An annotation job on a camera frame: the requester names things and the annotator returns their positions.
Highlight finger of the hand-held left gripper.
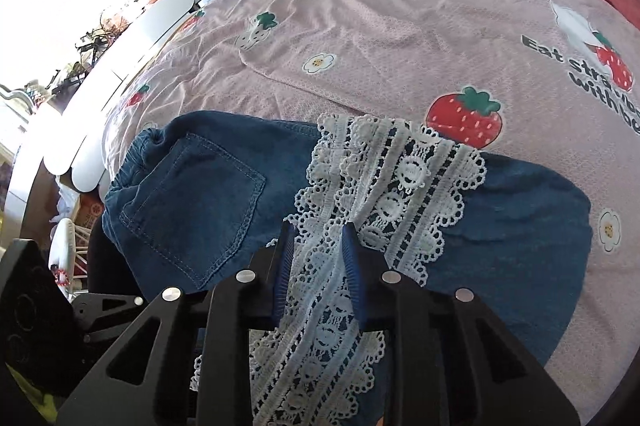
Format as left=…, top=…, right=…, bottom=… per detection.
left=72, top=293, right=148, bottom=344

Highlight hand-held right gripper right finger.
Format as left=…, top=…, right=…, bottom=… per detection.
left=341, top=222, right=556, bottom=426

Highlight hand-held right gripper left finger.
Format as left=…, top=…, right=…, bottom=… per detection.
left=55, top=221, right=297, bottom=426

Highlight blue denim lace-trimmed shorts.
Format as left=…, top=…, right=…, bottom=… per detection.
left=102, top=108, right=593, bottom=426

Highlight white rack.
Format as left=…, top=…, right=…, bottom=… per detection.
left=49, top=218, right=90, bottom=294

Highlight orange cardboard box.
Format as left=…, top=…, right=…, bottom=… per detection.
left=74, top=195, right=107, bottom=233

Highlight pink strawberry print quilt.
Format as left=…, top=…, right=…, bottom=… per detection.
left=102, top=0, right=640, bottom=426

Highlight white rounded bed footboard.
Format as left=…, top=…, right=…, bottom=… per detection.
left=44, top=0, right=197, bottom=193

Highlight cluttered desk things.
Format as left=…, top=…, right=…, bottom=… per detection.
left=50, top=3, right=151, bottom=92

